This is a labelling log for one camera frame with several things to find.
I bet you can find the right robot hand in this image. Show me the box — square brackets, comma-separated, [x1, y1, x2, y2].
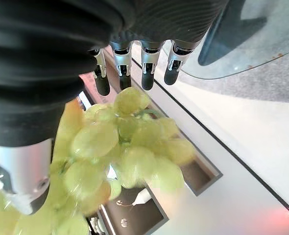
[0, 0, 230, 216]

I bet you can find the white items cluster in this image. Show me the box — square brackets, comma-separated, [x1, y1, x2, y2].
[88, 215, 105, 235]

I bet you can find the green grape bunch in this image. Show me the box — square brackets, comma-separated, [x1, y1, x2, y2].
[0, 87, 196, 235]

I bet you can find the round glass table top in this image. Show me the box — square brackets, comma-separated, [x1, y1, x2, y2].
[160, 0, 289, 80]

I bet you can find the dark table base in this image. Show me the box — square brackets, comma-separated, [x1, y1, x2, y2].
[197, 0, 268, 67]

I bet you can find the small white bottle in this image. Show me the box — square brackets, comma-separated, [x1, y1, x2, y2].
[131, 188, 152, 207]

